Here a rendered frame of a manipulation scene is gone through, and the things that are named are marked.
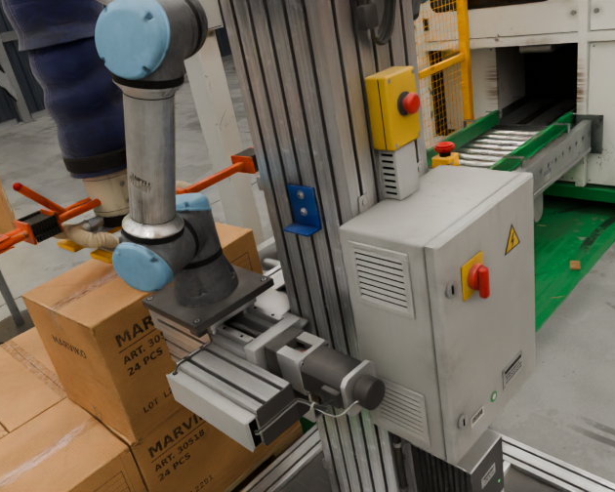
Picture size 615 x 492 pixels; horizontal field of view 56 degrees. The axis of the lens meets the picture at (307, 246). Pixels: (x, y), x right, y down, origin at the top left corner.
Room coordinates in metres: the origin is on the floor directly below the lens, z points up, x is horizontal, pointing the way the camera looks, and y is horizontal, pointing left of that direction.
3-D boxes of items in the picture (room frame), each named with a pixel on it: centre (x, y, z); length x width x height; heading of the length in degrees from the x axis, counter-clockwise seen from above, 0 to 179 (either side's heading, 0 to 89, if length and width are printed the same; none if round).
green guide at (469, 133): (3.08, -0.73, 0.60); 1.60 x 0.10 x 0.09; 131
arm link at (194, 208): (1.18, 0.25, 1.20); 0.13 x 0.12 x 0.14; 157
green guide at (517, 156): (2.68, -1.08, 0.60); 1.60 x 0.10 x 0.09; 131
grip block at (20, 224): (1.45, 0.68, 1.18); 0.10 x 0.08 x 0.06; 45
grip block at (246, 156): (1.66, 0.11, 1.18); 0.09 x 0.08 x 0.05; 45
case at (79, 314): (1.64, 0.51, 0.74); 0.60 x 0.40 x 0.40; 135
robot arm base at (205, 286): (1.18, 0.25, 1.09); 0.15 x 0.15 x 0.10
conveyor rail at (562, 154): (2.40, -0.86, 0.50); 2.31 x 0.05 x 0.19; 131
